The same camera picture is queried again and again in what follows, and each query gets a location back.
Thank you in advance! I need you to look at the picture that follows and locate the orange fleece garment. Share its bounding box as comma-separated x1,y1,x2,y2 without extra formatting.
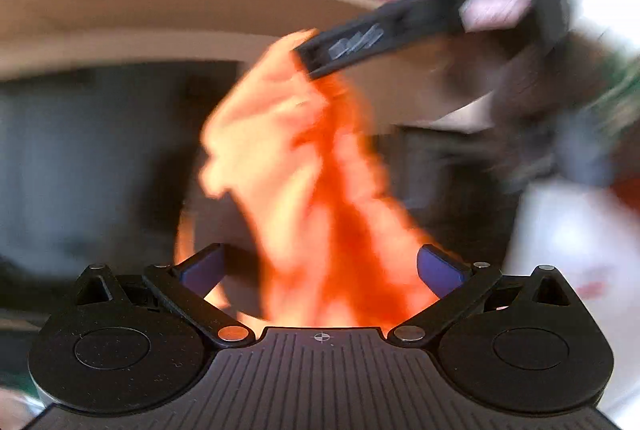
179,30,437,330

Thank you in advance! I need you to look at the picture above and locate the gray gloved hand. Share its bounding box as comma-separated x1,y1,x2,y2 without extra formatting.
445,30,639,208

